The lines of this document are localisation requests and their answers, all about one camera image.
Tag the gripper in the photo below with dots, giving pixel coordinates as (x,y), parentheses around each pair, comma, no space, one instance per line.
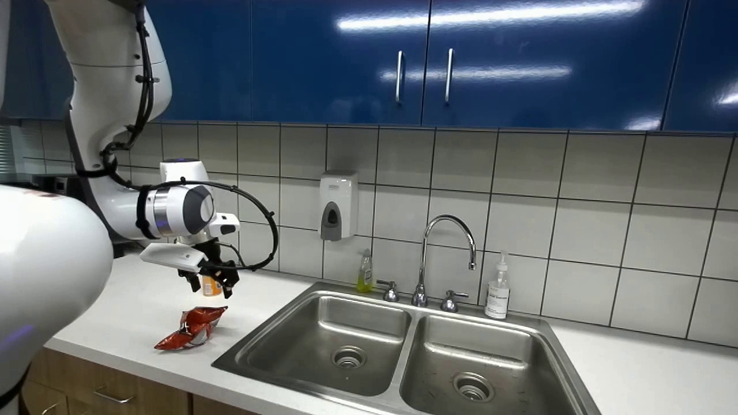
(210,252)

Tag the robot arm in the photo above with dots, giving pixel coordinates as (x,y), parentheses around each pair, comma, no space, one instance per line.
(55,271)

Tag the red snack bag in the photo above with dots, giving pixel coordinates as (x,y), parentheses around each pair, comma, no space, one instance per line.
(193,329)

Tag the steel double sink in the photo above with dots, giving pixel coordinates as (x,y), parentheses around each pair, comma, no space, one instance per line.
(398,351)

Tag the orange bottle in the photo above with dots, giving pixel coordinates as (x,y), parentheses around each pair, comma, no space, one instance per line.
(210,286)

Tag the wooden cabinet door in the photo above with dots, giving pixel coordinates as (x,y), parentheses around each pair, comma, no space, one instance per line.
(216,408)

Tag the wooden drawer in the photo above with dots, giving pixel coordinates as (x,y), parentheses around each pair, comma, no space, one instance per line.
(34,400)
(150,397)

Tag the yellow dish soap bottle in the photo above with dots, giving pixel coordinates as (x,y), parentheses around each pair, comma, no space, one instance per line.
(364,276)

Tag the chrome tap lever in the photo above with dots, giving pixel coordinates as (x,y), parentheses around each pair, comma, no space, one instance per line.
(451,301)
(391,291)

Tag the chrome tap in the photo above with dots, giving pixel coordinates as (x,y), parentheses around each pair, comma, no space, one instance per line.
(425,253)

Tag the blue cabinet door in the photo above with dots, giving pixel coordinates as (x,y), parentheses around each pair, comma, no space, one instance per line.
(548,86)
(34,57)
(207,57)
(323,69)
(706,57)

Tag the clear pump soap bottle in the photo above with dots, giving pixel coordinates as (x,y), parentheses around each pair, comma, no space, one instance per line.
(497,297)

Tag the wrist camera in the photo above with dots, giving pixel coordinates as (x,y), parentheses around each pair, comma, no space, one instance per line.
(170,256)

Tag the white wall soap dispenser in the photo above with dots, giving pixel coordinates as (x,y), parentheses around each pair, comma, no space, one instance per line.
(338,202)

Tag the blue wall cabinet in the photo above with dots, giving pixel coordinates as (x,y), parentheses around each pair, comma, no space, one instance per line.
(323,57)

